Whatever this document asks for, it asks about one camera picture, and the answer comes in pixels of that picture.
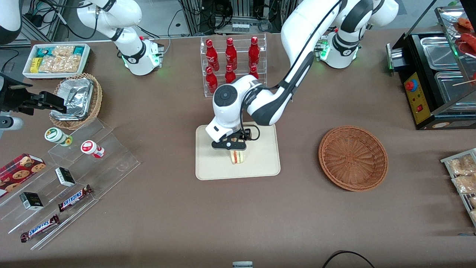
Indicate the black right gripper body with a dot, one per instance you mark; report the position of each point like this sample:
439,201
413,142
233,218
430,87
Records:
15,97

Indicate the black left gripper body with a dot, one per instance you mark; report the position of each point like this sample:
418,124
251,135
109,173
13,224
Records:
243,134

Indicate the triangular sandwich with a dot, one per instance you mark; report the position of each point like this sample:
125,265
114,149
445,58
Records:
237,158

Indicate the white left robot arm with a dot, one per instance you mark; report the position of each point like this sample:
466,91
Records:
297,67

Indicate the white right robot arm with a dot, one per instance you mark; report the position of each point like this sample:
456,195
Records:
137,56

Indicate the beige plastic tray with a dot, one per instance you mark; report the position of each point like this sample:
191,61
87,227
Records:
260,163

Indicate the light wicker basket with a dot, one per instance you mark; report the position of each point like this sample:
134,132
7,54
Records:
96,100

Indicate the brown round wicker basket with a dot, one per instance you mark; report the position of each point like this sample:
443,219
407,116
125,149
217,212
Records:
353,158

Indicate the aluminium foil container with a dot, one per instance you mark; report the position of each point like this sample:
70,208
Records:
76,106
76,85

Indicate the green lid yogurt cup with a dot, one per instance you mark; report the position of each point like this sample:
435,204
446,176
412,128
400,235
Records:
55,135

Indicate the clear bag of crackers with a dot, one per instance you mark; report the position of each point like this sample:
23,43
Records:
59,64
63,50

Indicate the yellow snack pack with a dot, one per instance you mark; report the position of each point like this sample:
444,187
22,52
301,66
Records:
35,65

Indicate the teal snack pack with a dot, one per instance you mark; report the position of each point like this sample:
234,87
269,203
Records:
44,51
79,50

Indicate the white snack bin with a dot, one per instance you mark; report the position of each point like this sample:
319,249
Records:
86,59

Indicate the red lid yogurt cup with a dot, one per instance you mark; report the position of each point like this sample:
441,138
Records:
90,147

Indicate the red cola bottle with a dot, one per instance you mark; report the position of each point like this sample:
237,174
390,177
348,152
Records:
253,72
254,51
211,82
211,54
230,75
231,52

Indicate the small black box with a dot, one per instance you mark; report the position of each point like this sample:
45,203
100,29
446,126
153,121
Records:
31,200
65,176

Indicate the red cookie box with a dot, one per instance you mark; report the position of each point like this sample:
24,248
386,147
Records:
18,171

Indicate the clear acrylic step display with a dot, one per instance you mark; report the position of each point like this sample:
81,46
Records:
111,160

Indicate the snickers chocolate bar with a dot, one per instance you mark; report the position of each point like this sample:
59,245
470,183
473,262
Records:
40,228
74,198

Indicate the clear acrylic bottle rack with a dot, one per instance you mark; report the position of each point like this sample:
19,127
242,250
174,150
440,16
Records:
262,41

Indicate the grey device edge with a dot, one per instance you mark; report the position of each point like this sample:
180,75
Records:
242,264

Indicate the white power strip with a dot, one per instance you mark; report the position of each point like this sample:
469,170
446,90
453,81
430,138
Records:
240,26

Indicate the black food warmer machine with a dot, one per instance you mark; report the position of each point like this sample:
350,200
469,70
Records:
420,100

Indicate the steel warmer pan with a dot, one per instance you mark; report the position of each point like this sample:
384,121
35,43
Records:
452,89
438,52

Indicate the clear bag of nuts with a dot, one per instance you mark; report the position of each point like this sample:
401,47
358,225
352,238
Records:
473,216
473,201
465,183
461,165

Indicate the red sausage on skewer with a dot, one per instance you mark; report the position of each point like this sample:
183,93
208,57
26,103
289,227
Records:
469,41

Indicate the orange sausage on skewer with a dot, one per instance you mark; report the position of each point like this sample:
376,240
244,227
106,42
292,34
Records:
466,23

